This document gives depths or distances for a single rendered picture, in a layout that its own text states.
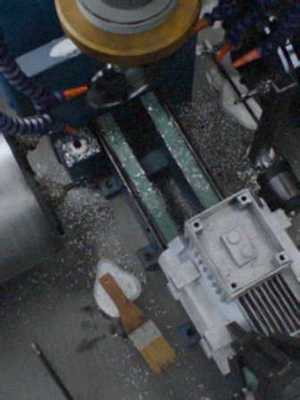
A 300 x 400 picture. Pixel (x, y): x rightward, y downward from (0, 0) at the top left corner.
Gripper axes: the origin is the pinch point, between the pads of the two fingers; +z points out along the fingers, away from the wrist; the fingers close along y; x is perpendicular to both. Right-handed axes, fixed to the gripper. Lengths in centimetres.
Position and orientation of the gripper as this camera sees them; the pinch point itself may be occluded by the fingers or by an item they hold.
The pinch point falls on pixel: (243, 340)
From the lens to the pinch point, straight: 92.1
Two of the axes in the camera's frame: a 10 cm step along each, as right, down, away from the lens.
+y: -8.8, 4.6, -1.4
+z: -2.3, -1.4, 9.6
